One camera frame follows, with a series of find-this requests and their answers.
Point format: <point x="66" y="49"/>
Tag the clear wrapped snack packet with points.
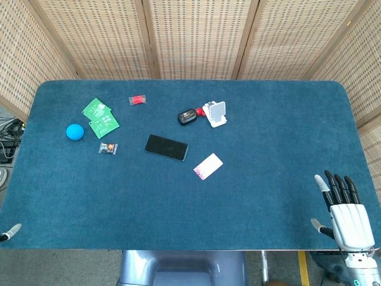
<point x="108" y="148"/>

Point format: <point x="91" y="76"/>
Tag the blue felt table cover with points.
<point x="178" y="208"/>

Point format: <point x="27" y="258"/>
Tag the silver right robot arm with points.
<point x="363" y="268"/>

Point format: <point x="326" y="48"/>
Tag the green sachet packet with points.
<point x="96" y="108"/>
<point x="104" y="126"/>

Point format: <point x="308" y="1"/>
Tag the white folding phone stand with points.
<point x="216" y="111"/>

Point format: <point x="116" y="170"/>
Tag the small black box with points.
<point x="187" y="116"/>

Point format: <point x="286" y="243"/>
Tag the grey-blue robot torso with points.
<point x="178" y="268"/>

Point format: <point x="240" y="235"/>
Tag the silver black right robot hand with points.
<point x="351" y="220"/>

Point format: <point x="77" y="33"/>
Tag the white metal table leg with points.
<point x="265" y="266"/>

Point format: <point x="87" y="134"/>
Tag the red tassel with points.
<point x="200" y="112"/>

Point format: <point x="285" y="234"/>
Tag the blue ball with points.
<point x="75" y="132"/>

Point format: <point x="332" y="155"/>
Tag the woven bamboo screen panel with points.
<point x="95" y="38"/>
<point x="26" y="59"/>
<point x="297" y="38"/>
<point x="199" y="38"/>
<point x="360" y="65"/>

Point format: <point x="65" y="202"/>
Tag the white pink card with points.
<point x="208" y="167"/>

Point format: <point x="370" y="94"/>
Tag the black smartphone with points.
<point x="166" y="147"/>

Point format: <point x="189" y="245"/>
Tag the red wrapped candy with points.
<point x="137" y="99"/>

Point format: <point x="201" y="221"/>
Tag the yellow floor tape strip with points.
<point x="303" y="268"/>

